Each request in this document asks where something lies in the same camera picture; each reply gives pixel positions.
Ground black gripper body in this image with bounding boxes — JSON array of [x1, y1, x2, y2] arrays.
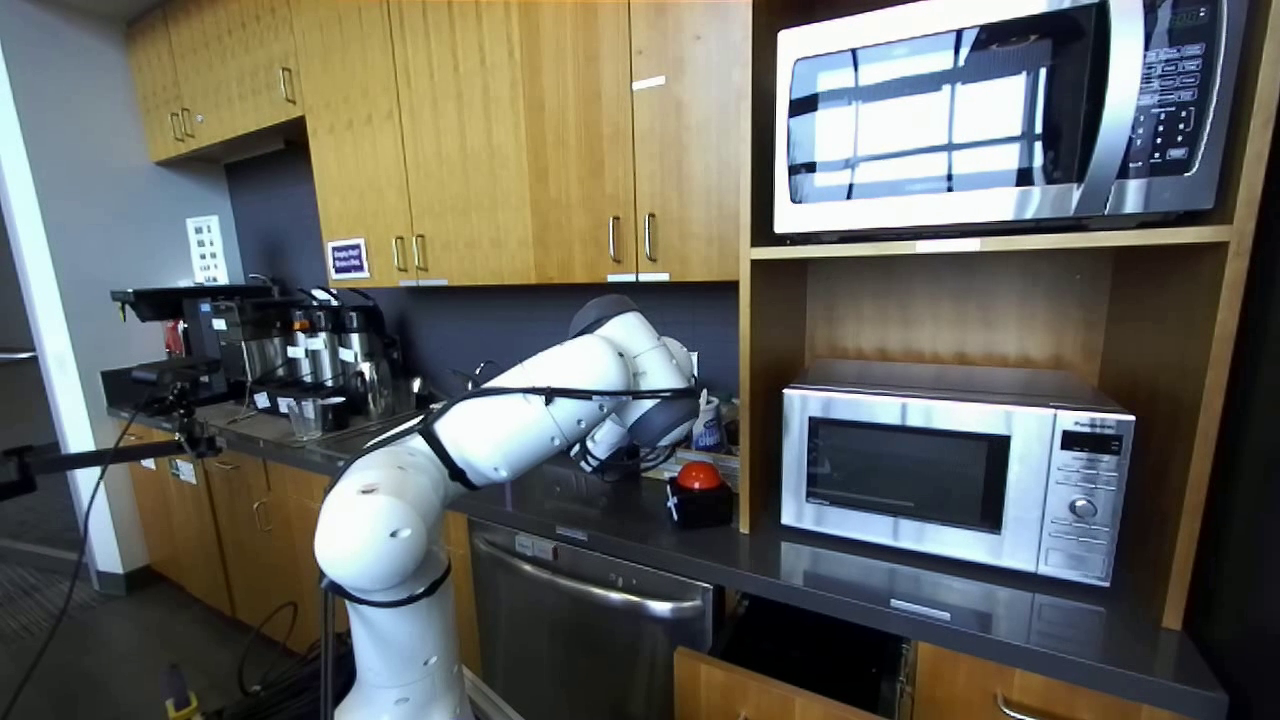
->
[[573, 437, 642, 485]]

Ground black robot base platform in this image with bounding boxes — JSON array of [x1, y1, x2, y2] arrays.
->
[[204, 637, 336, 720]]

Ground red button black box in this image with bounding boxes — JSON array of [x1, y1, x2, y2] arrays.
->
[[664, 455, 741, 533]]

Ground white container blue print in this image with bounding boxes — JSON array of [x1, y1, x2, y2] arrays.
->
[[694, 387, 731, 455]]

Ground steel dishwasher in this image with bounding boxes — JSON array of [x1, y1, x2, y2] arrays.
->
[[471, 525, 717, 720]]

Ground open wooden drawer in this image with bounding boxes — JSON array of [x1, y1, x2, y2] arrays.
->
[[673, 593, 911, 720]]

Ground silver coffee brewer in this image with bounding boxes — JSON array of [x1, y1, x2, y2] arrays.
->
[[260, 283, 398, 431]]

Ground blue cabinet sign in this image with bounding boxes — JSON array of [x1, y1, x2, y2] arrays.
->
[[324, 235, 377, 283]]

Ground wooden upper cabinets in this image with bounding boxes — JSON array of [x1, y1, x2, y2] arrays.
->
[[126, 0, 751, 293]]

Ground wooden cabinets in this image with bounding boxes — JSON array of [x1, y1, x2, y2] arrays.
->
[[126, 0, 751, 293], [126, 424, 484, 673]]

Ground small silver microwave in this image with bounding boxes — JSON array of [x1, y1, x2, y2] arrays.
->
[[778, 378, 1142, 593]]

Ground wooden lower cabinets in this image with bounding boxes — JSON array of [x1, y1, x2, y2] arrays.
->
[[126, 424, 484, 673]]

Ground wooden shelf unit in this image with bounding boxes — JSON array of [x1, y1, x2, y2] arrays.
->
[[731, 0, 1280, 631]]

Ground closed wooden drawer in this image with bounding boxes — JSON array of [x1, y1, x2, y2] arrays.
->
[[911, 637, 1194, 720]]

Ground black coffee machine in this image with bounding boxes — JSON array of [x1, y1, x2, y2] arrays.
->
[[105, 280, 280, 418]]

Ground large silver microwave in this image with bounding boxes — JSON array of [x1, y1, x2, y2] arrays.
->
[[773, 0, 1254, 239]]

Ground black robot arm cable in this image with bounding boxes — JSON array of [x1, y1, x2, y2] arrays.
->
[[315, 380, 709, 720]]

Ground curved dishwasher handle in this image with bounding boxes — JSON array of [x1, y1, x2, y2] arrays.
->
[[479, 536, 713, 624]]

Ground white wall panel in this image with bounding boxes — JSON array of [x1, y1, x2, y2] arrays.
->
[[186, 213, 238, 288]]

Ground black camera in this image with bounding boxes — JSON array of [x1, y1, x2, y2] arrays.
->
[[97, 358, 238, 419]]

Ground closed drawer handle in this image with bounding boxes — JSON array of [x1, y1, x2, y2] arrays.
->
[[992, 692, 1062, 720]]

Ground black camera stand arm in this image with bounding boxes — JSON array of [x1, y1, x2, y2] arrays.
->
[[0, 437, 224, 510]]

